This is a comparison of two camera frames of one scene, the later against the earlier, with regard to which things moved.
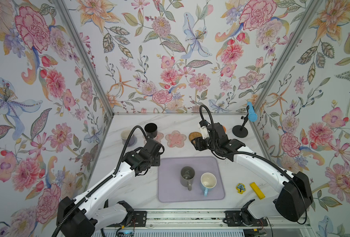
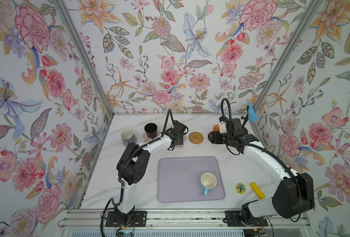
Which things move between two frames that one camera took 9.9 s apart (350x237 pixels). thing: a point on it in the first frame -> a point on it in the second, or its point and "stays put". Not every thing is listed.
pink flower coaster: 159,136 stays put
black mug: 151,130 stays put
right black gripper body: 207,144 -> 221,138
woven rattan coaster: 194,135 stays put
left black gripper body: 154,161 -> 179,138
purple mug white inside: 132,140 stays put
